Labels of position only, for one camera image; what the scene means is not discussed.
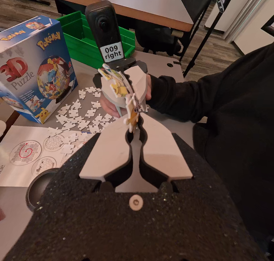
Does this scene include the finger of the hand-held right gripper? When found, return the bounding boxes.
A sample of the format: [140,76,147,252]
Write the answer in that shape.
[101,78,129,107]
[124,65,151,107]

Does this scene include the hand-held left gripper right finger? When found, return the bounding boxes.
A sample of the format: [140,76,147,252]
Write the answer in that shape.
[139,113,194,191]

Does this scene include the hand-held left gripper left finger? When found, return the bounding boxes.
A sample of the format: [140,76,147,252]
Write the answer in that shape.
[79,118,133,188]

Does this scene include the curved assembled puzzle section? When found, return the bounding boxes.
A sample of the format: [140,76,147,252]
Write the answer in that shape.
[97,64,149,113]

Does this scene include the pink and orange puzzle piece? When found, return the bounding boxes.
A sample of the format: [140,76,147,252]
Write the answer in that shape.
[124,94,139,133]

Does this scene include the pile of white puzzle pieces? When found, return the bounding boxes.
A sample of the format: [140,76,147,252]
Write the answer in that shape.
[46,86,120,155]

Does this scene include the person's right forearm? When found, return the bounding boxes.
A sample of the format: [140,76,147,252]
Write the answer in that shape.
[148,72,214,124]

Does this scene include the black round puzzle stand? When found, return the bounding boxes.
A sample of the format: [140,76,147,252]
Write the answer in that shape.
[25,168,60,211]

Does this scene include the blue puzzle box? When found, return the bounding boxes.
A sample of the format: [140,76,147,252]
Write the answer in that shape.
[0,15,78,124]

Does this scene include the person's right hand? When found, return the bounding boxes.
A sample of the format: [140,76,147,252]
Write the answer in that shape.
[99,73,153,119]

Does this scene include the green plastic bin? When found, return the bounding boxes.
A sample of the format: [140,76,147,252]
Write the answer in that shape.
[56,11,136,64]

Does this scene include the black office chair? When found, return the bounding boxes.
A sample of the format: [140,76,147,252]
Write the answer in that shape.
[135,0,221,55]

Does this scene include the person's black sweatshirt torso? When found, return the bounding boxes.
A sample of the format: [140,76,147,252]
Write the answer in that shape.
[193,42,274,261]

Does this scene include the printed instruction sheet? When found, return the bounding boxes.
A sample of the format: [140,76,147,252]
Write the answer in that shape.
[0,125,101,187]

